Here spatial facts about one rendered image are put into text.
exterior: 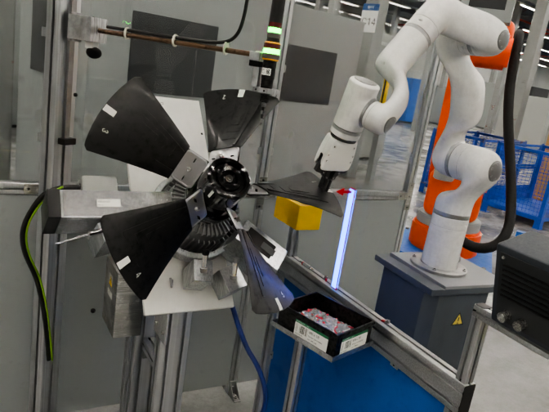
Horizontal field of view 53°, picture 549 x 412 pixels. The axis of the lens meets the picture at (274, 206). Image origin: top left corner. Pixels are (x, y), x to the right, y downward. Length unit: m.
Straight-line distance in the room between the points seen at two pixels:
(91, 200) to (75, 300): 0.86
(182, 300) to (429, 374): 0.67
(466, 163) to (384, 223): 1.07
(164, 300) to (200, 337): 0.99
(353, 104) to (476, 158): 0.50
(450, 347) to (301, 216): 0.65
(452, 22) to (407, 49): 0.17
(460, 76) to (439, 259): 0.59
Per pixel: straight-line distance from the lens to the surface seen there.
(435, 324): 1.85
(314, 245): 2.58
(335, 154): 1.52
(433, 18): 1.61
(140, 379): 2.01
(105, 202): 1.45
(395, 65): 1.51
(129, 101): 1.44
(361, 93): 1.45
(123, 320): 1.81
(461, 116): 1.79
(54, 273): 2.02
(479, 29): 1.68
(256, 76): 1.45
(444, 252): 1.88
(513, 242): 1.25
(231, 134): 1.53
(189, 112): 1.81
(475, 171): 1.78
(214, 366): 2.61
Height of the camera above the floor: 1.52
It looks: 14 degrees down
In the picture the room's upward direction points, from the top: 9 degrees clockwise
